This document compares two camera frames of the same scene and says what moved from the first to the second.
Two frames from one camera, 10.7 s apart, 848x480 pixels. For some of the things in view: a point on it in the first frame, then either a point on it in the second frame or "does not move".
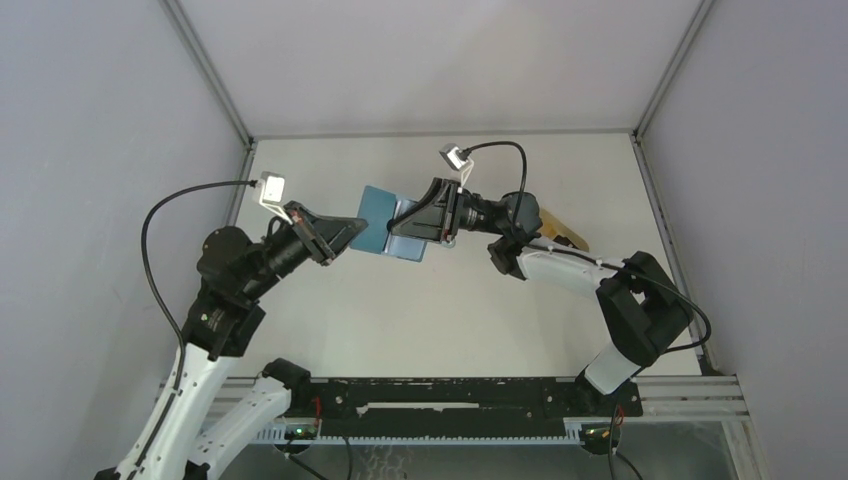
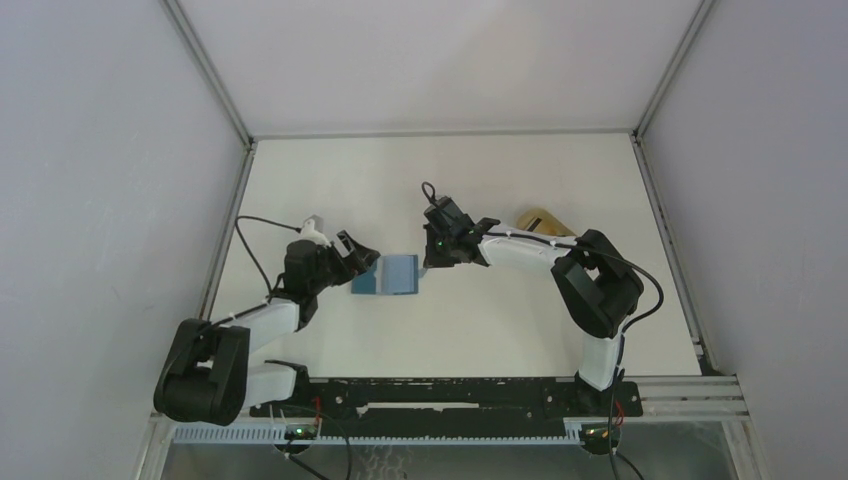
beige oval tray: x=552 y=228 does not move
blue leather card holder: x=379 y=207 -> x=391 y=275
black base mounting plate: x=521 y=406 does not move
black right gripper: x=437 y=215 -> x=434 y=259
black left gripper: x=326 y=237 -> x=363 y=258
